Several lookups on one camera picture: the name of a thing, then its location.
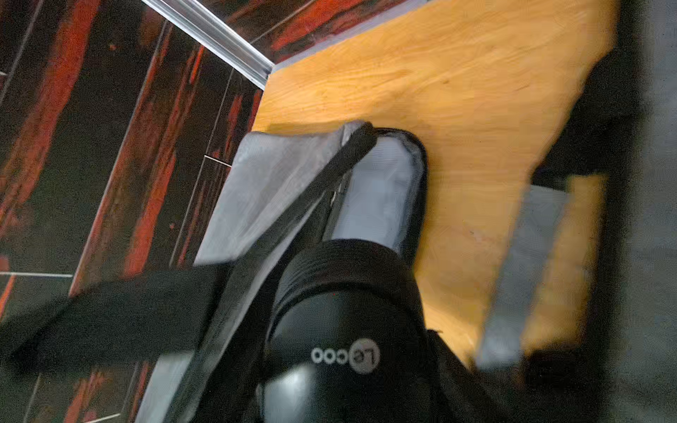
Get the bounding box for black computer mouse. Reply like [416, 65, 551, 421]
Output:
[260, 240, 437, 422]

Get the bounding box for grey laptop bag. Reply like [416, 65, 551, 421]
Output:
[0, 120, 572, 423]
[532, 1, 676, 422]

